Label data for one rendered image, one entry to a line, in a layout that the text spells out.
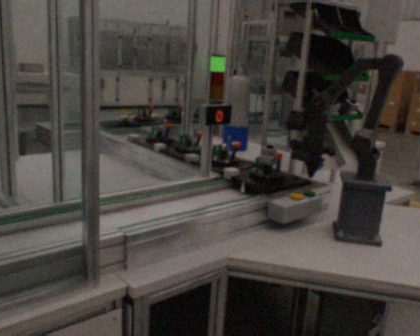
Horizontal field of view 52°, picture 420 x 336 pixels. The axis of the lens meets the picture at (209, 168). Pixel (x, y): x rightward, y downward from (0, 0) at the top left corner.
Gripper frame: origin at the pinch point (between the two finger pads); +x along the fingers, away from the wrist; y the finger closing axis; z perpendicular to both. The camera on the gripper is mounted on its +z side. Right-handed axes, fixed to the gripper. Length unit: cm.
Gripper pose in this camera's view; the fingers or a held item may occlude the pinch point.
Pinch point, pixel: (311, 168)
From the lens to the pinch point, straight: 153.6
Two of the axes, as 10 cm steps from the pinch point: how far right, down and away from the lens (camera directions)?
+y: -7.5, 1.2, -6.5
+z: -6.6, -2.3, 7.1
